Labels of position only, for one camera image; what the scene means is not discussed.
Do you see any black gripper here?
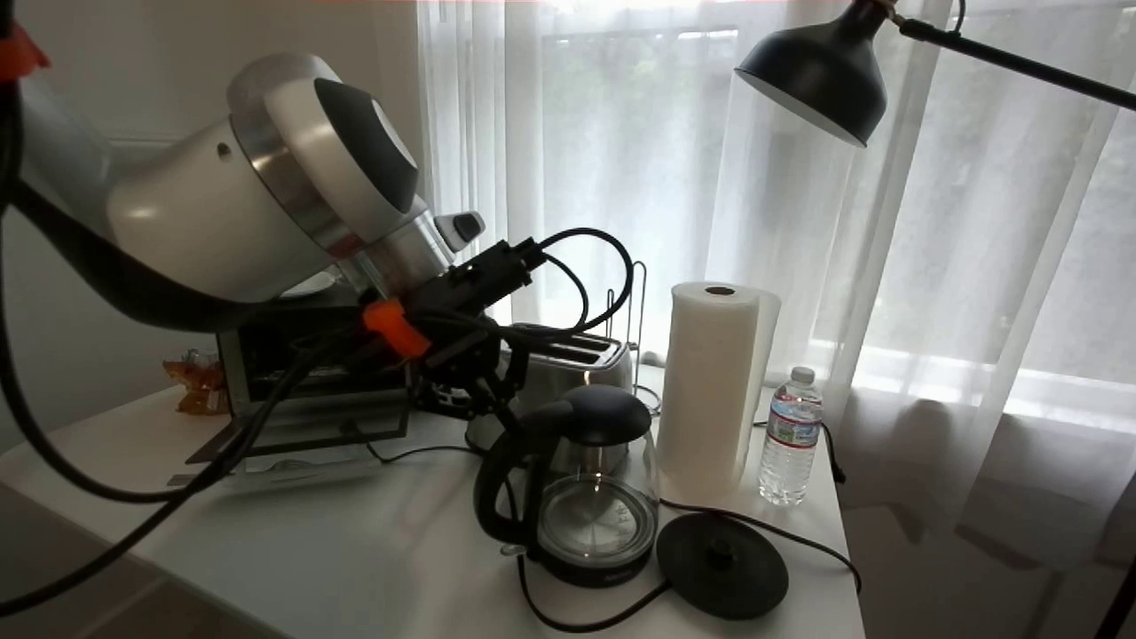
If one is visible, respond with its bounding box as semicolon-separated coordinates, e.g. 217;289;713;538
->
406;261;561;440

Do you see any glass kettle with black lid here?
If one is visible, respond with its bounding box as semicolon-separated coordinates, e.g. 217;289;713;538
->
473;383;664;594

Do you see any black round kettle base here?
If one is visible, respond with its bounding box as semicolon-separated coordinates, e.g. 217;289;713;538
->
653;512;791;625

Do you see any stainless steel toaster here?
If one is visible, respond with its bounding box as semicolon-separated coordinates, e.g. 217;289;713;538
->
507;329;637;410

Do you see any silver toaster oven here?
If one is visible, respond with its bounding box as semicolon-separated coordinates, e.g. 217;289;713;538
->
212;315;421;458

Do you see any white paper towel roll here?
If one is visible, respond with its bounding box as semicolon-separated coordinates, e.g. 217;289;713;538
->
653;276;784;500

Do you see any flat metal tray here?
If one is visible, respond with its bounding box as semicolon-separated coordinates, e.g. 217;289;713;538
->
163;418;477;494

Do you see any clear plastic water bottle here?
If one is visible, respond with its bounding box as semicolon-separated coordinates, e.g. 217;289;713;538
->
757;363;829;512

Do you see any orange snack package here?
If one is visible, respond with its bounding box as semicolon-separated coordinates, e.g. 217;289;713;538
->
163;351;231;418

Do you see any black lamp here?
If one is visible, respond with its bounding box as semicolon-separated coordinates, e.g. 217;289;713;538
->
731;0;1136;151

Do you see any white sheer curtain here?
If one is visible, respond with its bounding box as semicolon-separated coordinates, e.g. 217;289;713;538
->
412;0;1136;573

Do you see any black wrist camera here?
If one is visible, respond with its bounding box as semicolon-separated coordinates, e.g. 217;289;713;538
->
446;236;552;303

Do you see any black camera cable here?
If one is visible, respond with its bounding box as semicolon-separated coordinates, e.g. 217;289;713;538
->
518;225;644;338

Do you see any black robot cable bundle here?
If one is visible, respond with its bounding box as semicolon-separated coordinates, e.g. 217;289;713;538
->
0;68;395;619

